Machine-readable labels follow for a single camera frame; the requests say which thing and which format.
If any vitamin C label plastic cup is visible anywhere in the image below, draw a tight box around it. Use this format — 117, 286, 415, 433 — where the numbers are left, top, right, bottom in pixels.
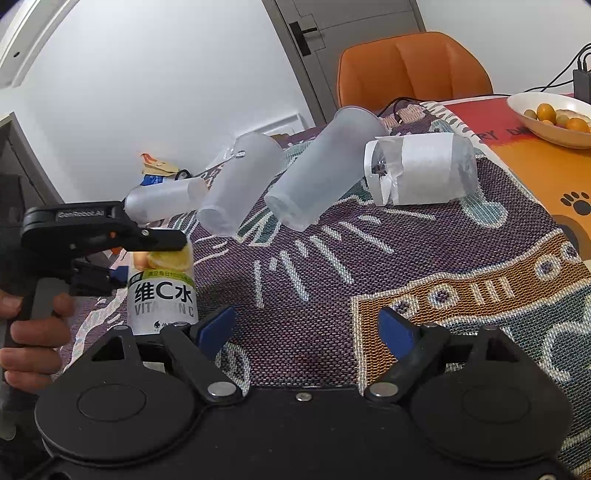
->
127, 243, 198, 335

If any frosted cup far left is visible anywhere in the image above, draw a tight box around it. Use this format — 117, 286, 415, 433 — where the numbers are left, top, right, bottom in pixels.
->
123, 178, 208, 224

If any clear cup with white label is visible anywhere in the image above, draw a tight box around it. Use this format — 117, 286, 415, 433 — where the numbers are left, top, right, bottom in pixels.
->
363, 132, 478, 206

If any frosted cup with stickers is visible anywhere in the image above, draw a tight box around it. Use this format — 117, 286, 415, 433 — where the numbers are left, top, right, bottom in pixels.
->
197, 133, 287, 237

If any frosted cup centre right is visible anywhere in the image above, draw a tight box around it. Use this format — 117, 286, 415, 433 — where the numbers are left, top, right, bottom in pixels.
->
264, 106, 387, 232

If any person's left hand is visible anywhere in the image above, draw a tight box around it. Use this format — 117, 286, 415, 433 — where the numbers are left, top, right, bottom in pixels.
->
1, 293, 75, 394

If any patterned woven table cloth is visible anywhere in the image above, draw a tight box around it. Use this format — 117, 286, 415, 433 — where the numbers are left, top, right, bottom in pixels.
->
59, 99, 591, 476

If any orange cartoon table mat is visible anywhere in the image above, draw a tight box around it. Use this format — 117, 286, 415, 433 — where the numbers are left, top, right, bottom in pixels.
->
447, 97, 590, 262

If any white fruit bowl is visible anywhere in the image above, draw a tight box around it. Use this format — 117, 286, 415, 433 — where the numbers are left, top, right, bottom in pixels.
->
507, 92, 590, 150

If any orange chair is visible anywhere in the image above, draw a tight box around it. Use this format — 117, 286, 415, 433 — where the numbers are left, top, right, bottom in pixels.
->
337, 32, 493, 112

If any black charger block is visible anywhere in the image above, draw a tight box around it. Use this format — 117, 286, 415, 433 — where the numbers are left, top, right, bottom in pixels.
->
573, 69, 591, 104

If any grey door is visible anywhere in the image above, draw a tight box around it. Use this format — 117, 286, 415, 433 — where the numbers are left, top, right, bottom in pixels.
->
263, 0, 425, 125

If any black cable on table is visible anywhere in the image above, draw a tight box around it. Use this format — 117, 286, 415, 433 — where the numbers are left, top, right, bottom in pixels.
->
375, 95, 424, 117

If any black door handle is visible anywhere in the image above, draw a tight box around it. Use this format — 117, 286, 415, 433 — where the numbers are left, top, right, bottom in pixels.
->
288, 21, 318, 57

